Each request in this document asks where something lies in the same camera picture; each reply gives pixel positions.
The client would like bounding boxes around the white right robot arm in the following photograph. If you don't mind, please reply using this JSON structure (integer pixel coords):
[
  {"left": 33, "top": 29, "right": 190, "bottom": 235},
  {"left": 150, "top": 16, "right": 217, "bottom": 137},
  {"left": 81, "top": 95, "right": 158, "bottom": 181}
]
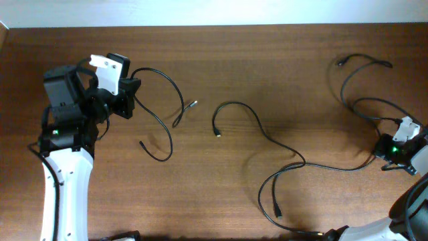
[{"left": 322, "top": 129, "right": 427, "bottom": 241}]

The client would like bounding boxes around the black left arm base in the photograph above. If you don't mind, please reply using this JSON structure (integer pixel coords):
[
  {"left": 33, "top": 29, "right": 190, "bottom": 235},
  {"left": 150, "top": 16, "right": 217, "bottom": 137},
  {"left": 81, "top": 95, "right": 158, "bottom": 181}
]
[{"left": 100, "top": 230, "right": 141, "bottom": 241}]

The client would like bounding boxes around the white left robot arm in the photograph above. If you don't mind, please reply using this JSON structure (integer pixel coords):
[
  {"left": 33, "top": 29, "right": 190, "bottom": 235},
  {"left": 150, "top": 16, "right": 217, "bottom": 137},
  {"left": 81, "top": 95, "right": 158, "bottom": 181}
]
[{"left": 28, "top": 53, "right": 141, "bottom": 240}]

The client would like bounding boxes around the long black USB cable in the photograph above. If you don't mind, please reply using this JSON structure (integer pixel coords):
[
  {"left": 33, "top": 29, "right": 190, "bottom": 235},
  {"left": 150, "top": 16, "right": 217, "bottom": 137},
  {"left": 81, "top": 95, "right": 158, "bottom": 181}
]
[{"left": 211, "top": 101, "right": 377, "bottom": 235}]

